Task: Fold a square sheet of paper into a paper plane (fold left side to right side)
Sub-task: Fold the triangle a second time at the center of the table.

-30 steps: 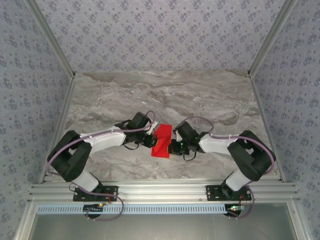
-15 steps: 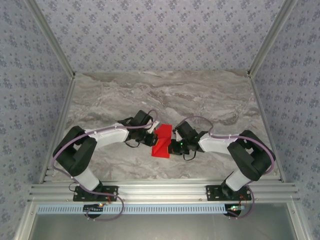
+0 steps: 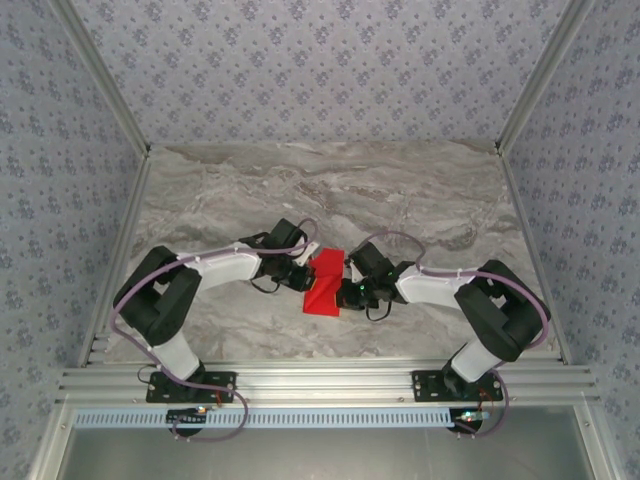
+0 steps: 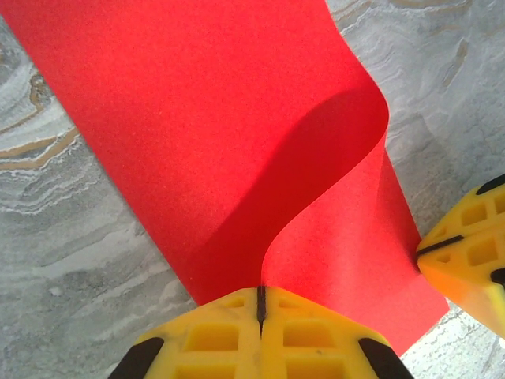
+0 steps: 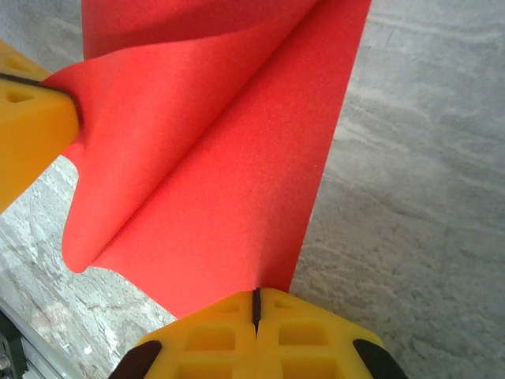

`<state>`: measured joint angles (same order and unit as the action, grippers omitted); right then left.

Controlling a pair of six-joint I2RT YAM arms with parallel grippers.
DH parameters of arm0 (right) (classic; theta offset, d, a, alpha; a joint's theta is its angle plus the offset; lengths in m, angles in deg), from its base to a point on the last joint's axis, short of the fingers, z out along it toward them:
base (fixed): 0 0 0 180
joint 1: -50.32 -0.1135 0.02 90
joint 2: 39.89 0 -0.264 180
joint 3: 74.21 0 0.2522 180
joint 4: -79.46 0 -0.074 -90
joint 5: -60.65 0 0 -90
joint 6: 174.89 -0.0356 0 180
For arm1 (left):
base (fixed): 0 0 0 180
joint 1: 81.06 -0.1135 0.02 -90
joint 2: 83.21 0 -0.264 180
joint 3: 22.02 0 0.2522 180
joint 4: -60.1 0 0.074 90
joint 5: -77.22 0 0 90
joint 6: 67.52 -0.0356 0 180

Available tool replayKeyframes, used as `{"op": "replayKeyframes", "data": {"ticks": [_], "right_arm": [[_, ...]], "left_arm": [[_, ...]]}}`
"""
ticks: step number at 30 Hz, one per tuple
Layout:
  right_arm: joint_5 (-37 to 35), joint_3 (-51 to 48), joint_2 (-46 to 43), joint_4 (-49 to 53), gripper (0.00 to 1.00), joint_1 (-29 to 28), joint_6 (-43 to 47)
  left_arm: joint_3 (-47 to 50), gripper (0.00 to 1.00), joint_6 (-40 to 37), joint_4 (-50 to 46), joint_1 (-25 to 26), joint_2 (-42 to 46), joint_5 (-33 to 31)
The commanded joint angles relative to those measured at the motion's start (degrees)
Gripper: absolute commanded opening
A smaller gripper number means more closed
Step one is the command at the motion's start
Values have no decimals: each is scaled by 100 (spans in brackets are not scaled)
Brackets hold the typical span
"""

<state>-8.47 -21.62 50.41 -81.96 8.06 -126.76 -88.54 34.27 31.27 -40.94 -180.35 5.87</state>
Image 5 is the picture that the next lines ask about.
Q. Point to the long aluminium frame rail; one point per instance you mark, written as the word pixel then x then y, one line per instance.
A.
pixel 19 347

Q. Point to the red paper sheet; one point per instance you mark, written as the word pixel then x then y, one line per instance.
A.
pixel 217 158

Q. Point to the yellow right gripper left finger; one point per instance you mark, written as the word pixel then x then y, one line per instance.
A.
pixel 205 343

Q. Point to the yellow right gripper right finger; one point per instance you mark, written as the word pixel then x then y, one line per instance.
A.
pixel 307 343

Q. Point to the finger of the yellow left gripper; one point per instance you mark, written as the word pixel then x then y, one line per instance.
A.
pixel 19 65
pixel 31 130

